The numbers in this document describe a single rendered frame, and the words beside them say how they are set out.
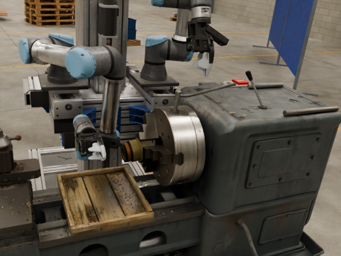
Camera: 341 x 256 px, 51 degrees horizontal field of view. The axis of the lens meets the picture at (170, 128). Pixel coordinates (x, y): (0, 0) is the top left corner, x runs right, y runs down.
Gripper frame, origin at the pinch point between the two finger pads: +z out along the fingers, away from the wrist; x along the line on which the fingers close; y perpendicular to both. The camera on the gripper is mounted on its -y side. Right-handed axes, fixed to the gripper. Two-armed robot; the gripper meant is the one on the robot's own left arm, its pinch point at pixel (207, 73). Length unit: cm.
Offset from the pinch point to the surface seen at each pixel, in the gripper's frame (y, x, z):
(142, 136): 25.0, -8.3, 23.2
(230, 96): -14.9, -7.7, 9.8
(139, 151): 28.1, -4.4, 28.1
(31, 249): 68, 7, 53
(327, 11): -897, -774, -222
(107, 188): 38, -20, 45
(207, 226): 3, 0, 61
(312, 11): -365, -309, -103
